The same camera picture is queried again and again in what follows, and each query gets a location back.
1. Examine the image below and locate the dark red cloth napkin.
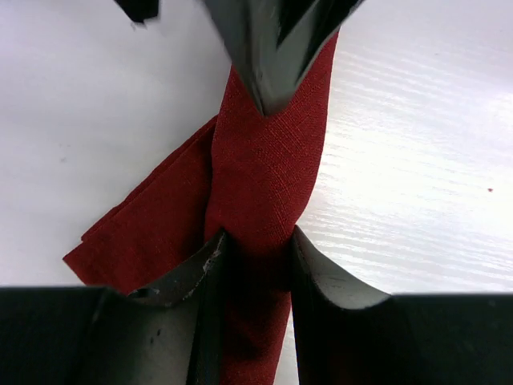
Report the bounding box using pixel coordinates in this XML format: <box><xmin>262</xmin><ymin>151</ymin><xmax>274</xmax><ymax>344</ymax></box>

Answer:
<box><xmin>64</xmin><ymin>38</ymin><xmax>337</xmax><ymax>384</ymax></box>

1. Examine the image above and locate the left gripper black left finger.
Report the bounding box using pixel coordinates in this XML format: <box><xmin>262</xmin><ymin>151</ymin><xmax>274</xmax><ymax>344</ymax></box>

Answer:
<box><xmin>1</xmin><ymin>233</ymin><xmax>227</xmax><ymax>384</ymax></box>

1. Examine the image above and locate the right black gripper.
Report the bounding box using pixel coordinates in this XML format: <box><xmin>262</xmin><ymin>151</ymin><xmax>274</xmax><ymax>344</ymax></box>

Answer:
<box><xmin>115</xmin><ymin>0</ymin><xmax>160</xmax><ymax>23</ymax></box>

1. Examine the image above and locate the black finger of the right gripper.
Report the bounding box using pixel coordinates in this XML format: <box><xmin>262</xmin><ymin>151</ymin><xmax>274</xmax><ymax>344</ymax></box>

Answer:
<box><xmin>204</xmin><ymin>0</ymin><xmax>362</xmax><ymax>116</ymax></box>

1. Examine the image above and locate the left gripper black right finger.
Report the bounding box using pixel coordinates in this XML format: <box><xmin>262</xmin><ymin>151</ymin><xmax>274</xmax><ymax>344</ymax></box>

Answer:
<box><xmin>291</xmin><ymin>229</ymin><xmax>512</xmax><ymax>384</ymax></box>

